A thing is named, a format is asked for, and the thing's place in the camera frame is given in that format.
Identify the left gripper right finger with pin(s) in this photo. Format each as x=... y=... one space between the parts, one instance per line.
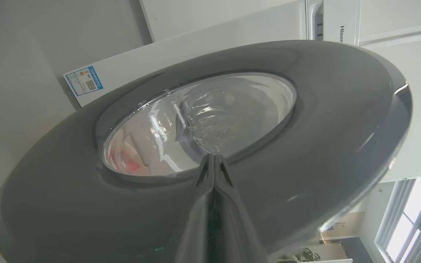
x=238 y=233

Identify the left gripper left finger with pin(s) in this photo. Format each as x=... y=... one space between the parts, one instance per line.
x=196 y=226

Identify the white front-load washing machine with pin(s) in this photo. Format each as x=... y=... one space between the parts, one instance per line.
x=196 y=47

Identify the dark round glass washer door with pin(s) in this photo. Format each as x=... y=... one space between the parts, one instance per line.
x=305 y=109

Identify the blue energy label sticker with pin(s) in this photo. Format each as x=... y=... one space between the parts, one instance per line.
x=84 y=81

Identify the red garment with white stripes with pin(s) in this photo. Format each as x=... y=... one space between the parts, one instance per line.
x=132 y=164

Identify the window with white frame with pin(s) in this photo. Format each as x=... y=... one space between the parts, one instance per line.
x=415 y=204

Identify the green leafy plant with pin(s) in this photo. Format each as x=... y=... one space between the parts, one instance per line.
x=305 y=255

